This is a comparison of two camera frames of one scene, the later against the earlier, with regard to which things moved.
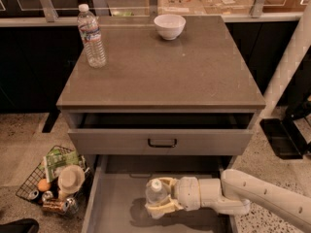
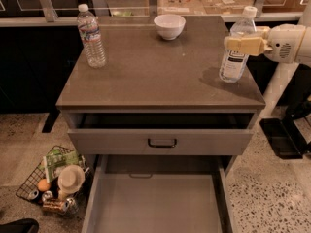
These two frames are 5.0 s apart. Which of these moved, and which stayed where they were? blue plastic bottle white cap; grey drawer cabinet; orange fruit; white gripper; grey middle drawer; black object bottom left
Moved: blue plastic bottle white cap; white gripper
Stayed: black object bottom left; grey middle drawer; grey drawer cabinet; orange fruit
